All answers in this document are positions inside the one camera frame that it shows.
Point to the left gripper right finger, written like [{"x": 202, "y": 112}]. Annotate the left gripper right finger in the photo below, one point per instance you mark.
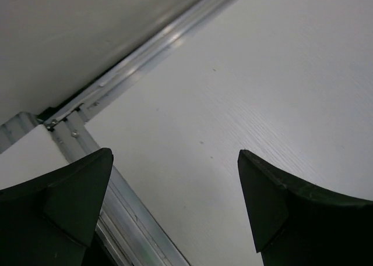
[{"x": 295, "y": 222}]

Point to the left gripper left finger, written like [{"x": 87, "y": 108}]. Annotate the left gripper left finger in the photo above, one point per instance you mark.
[{"x": 51, "y": 219}]

